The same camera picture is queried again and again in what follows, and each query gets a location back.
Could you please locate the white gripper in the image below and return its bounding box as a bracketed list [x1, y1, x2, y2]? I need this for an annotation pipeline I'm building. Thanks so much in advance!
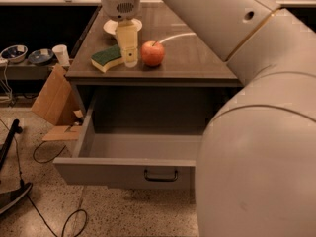
[101, 0, 140, 67]

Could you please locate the green and yellow sponge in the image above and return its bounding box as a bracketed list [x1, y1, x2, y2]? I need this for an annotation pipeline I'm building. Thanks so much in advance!
[91, 44, 123, 73]

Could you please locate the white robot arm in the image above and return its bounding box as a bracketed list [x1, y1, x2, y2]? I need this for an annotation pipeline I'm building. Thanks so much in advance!
[163, 0, 316, 237]

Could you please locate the grey drawer cabinet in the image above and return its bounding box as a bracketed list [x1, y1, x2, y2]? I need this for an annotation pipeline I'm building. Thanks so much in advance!
[66, 1, 241, 110]

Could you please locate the open grey top drawer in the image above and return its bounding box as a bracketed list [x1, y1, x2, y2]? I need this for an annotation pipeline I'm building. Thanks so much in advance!
[54, 86, 228, 189]

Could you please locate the red apple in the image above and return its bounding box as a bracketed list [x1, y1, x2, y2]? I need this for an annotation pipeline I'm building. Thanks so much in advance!
[140, 41, 165, 67]

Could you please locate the white paper cup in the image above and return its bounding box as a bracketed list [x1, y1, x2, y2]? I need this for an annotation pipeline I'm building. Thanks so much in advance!
[52, 44, 70, 66]

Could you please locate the blue patterned bowl right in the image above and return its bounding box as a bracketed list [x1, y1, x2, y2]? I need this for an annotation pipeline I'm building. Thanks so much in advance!
[28, 48, 53, 66]

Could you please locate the blue patterned bowl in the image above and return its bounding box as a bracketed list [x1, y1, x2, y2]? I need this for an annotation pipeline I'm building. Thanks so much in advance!
[1, 44, 28, 64]
[28, 48, 53, 66]

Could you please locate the brown cardboard box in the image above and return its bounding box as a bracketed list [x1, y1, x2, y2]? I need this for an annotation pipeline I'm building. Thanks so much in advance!
[32, 64, 79, 125]

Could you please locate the blue patterned bowl left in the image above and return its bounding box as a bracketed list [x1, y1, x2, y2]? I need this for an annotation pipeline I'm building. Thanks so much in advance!
[1, 44, 28, 64]

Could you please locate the flat cardboard piece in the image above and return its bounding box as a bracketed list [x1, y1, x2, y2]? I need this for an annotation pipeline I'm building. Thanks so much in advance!
[42, 126, 81, 141]

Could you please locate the grey side shelf left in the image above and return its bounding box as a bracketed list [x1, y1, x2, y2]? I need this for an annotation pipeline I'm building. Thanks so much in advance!
[0, 60, 57, 80]

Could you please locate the black stand left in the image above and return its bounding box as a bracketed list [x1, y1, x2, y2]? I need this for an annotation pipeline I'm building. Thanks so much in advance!
[0, 119, 33, 215]

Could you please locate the black drawer handle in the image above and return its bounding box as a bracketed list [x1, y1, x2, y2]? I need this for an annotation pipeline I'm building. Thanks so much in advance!
[143, 169, 178, 183]

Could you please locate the black floor cable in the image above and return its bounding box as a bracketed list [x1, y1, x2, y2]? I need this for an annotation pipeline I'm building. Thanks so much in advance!
[0, 118, 89, 237]

